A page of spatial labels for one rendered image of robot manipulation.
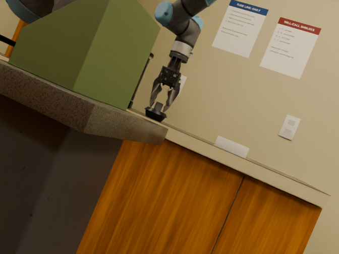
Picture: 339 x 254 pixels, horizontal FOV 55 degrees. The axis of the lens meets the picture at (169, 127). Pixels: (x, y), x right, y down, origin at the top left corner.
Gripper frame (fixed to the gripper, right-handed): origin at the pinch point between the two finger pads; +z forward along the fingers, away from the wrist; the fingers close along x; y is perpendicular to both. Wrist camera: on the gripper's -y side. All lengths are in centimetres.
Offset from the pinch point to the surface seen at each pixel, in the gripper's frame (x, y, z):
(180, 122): 9, -56, 2
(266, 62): 38, -48, -44
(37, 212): -4, 74, 24
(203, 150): 20.1, 22.4, 7.6
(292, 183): 46, 29, 6
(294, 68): 52, -45, -45
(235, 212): 36.1, 23.5, 21.0
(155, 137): 7, 57, 8
